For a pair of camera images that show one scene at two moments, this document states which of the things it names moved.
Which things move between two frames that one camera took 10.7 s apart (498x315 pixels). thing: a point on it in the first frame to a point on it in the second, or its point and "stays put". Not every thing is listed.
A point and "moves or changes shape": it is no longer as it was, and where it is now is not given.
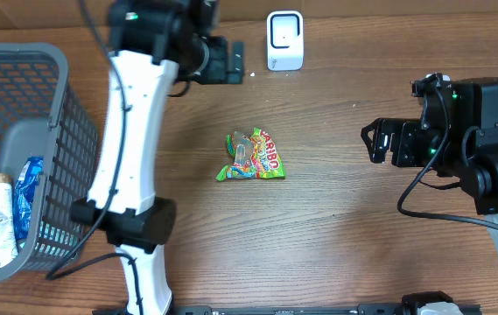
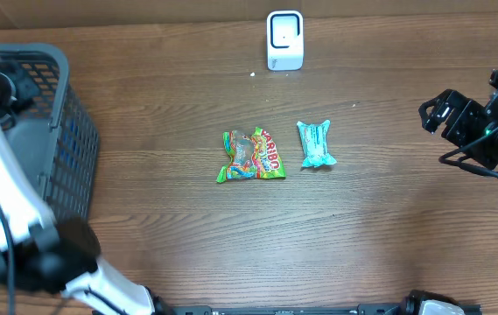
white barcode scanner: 284,40 stays put
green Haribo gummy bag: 255,156 stays put
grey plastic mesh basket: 21,106 stays put
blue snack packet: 24,194 moves or changes shape
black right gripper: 403,156 to 464,108
